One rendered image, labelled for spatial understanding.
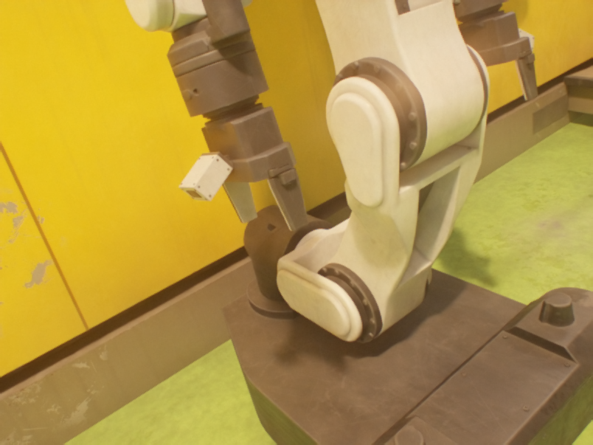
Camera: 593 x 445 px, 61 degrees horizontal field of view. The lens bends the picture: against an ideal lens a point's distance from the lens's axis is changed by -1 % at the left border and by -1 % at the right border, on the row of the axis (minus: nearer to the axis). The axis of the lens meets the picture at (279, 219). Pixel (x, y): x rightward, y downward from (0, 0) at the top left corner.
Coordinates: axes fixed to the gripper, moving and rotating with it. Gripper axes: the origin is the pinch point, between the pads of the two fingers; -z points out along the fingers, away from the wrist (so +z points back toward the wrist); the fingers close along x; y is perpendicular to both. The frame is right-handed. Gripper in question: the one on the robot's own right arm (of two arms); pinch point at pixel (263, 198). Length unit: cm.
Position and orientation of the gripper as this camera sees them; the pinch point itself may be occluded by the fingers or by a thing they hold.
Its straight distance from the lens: 56.7
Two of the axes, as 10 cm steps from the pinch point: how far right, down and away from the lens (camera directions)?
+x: 5.4, 0.7, -8.4
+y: 7.8, -4.2, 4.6
